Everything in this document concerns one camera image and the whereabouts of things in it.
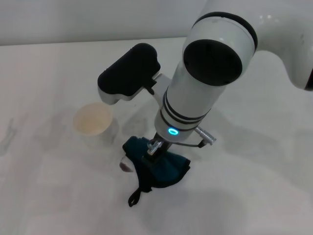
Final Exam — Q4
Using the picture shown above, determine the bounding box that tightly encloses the white paper cup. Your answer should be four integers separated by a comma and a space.
72, 102, 120, 150

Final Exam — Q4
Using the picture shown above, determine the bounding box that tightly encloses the black water stain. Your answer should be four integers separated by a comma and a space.
118, 156, 134, 173

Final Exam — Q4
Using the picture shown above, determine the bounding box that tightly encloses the silver cable connector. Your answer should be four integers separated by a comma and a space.
195, 126, 218, 145

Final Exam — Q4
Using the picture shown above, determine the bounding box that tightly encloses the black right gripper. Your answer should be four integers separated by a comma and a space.
142, 136, 172, 167

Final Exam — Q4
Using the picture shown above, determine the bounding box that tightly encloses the black white wrist camera box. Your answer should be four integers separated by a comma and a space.
97, 43, 162, 106

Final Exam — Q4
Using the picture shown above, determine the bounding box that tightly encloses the blue rag with black loop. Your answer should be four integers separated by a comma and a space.
122, 136, 192, 208

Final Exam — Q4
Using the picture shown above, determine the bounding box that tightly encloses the thin black cable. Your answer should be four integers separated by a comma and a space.
177, 140, 204, 149

